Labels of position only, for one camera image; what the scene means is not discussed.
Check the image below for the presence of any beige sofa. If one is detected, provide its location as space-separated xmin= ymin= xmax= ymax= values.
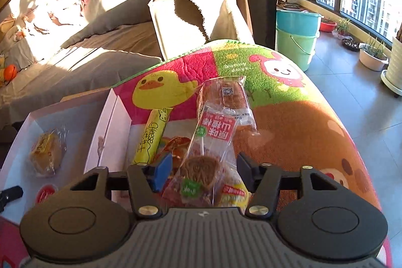
xmin=0 ymin=0 xmax=255 ymax=130

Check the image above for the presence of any large white ribbed pot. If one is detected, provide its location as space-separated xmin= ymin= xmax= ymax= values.
xmin=381 ymin=32 xmax=402 ymax=99

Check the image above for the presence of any grey pillow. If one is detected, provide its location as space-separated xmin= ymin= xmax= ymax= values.
xmin=60 ymin=0 xmax=186 ymax=49

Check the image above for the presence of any small green potted plant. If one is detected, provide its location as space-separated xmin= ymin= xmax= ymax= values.
xmin=333 ymin=18 xmax=352 ymax=38

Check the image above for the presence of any pink cardboard box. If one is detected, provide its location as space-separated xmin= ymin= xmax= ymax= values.
xmin=0 ymin=88 xmax=132 ymax=218

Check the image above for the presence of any hawthorn lollipop packet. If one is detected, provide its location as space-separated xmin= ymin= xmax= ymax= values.
xmin=163 ymin=105 xmax=239 ymax=209

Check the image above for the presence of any blue plastic bucket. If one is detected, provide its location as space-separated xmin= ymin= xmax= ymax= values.
xmin=276 ymin=10 xmax=324 ymax=36

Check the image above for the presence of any colourful cartoon mat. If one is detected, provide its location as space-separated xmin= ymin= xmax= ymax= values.
xmin=0 ymin=39 xmax=393 ymax=268

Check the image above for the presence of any green plastic bucket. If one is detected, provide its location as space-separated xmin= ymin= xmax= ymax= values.
xmin=276 ymin=28 xmax=320 ymax=72

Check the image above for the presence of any orange toy ball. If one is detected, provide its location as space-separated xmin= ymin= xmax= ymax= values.
xmin=3 ymin=65 xmax=17 ymax=81

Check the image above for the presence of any small bread yellow packet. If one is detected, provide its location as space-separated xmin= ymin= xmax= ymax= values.
xmin=218 ymin=174 xmax=252 ymax=209

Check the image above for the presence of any red plastic basin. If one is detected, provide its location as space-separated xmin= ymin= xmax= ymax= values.
xmin=320 ymin=20 xmax=337 ymax=33

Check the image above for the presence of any yellow cheese stick packet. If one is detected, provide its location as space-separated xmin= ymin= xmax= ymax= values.
xmin=132 ymin=108 xmax=173 ymax=166

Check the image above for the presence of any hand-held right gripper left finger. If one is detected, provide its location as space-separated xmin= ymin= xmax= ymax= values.
xmin=67 ymin=152 xmax=173 ymax=218

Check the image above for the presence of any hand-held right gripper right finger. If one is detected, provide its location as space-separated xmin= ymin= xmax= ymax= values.
xmin=236 ymin=152 xmax=338 ymax=218

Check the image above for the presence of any yellow cake packet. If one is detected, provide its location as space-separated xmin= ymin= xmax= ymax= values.
xmin=28 ymin=128 xmax=68 ymax=177

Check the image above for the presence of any pink and white cloth heap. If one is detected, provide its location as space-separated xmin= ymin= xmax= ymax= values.
xmin=31 ymin=0 xmax=101 ymax=30

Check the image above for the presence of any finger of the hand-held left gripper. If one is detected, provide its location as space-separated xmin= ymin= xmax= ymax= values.
xmin=0 ymin=186 xmax=24 ymax=213

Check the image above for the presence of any orange print snack packet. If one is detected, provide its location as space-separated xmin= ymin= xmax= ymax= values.
xmin=159 ymin=134 xmax=195 ymax=168

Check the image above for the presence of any tan cardboard piece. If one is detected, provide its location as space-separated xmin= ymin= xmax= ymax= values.
xmin=60 ymin=87 xmax=112 ymax=102

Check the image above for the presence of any white pot with sprouts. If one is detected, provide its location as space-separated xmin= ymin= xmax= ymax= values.
xmin=359 ymin=37 xmax=389 ymax=71

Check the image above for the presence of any dark plant bowl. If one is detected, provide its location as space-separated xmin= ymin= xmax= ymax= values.
xmin=342 ymin=38 xmax=360 ymax=52

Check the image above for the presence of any brown cake clear packet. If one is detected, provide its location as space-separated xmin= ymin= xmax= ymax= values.
xmin=196 ymin=76 xmax=258 ymax=143

